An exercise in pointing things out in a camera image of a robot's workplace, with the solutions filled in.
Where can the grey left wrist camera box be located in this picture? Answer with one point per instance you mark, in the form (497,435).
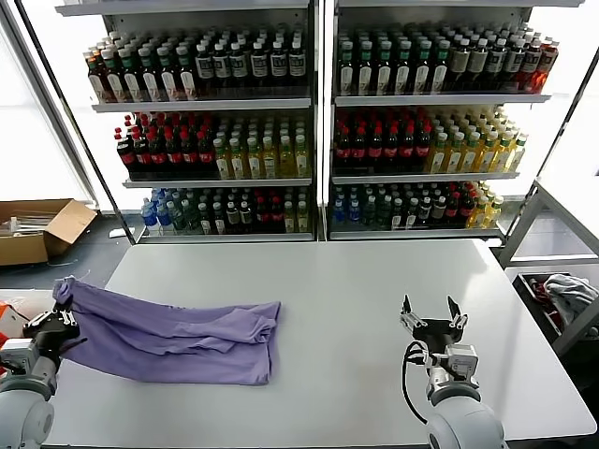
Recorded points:
(16,353)

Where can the dark bottle white cap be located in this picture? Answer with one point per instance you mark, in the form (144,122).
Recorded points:
(204,221)
(410,213)
(217,221)
(396,213)

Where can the pale green drink bottle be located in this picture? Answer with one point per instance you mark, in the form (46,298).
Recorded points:
(288,218)
(302,218)

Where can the dark bottle beige label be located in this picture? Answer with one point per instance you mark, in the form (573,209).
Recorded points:
(477,62)
(459,62)

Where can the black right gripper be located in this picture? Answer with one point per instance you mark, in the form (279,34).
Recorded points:
(435,333)

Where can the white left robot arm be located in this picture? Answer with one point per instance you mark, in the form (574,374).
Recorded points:
(23,411)

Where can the cola bottle red cap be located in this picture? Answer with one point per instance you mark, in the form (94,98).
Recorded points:
(172,156)
(140,156)
(406,149)
(390,150)
(374,150)
(341,150)
(358,150)
(124,155)
(156,156)
(204,155)
(188,156)
(422,149)

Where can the small cola bottle red label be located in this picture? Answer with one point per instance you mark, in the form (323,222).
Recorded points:
(451,207)
(275,213)
(465,204)
(260,213)

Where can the red garment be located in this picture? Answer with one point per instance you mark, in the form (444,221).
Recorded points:
(543,290)

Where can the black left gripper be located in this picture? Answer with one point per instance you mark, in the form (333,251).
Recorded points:
(49,339)

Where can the yellow juice bottle white cap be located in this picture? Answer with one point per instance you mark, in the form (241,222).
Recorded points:
(493,211)
(478,213)

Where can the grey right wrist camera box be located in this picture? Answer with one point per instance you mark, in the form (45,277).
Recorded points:
(461,362)

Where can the white side table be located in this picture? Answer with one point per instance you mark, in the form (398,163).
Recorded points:
(33,299)

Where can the white strips bundle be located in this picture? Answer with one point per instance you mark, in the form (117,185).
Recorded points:
(25,223)

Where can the grey garment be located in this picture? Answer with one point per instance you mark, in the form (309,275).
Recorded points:
(568,292)

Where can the dark drink bottle grey label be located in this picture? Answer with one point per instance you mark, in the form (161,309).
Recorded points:
(258,64)
(277,64)
(238,64)
(295,62)
(203,64)
(495,59)
(513,59)
(221,64)

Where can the orange drink bottle grey label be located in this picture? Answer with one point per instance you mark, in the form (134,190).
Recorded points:
(545,59)
(530,62)

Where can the thin black pole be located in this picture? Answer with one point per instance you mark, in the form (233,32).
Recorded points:
(84,139)

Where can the blue water bottle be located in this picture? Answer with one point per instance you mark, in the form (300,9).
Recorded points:
(147,218)
(352,211)
(163,218)
(337,211)

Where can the grey metal frame table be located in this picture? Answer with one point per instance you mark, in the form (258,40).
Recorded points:
(523,223)

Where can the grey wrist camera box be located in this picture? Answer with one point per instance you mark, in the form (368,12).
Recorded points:
(16,353)
(461,362)

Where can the grey metal shelf unit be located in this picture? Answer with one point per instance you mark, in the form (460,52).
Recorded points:
(201,103)
(440,98)

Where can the small dark bottle grey label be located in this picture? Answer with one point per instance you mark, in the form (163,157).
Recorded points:
(231,211)
(423,209)
(437,209)
(245,211)

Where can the brown cardboard box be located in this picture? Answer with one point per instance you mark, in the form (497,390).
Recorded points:
(28,246)

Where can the purple t-shirt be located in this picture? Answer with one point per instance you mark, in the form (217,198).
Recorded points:
(187,337)

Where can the small white flat object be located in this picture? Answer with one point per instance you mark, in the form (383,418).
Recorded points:
(117,232)

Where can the green soda bottle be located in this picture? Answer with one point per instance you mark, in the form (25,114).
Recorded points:
(179,218)
(368,211)
(383,211)

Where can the black storage bin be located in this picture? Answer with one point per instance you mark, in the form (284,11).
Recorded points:
(529,299)

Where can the grey window frame post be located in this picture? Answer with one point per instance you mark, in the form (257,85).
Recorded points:
(53,115)

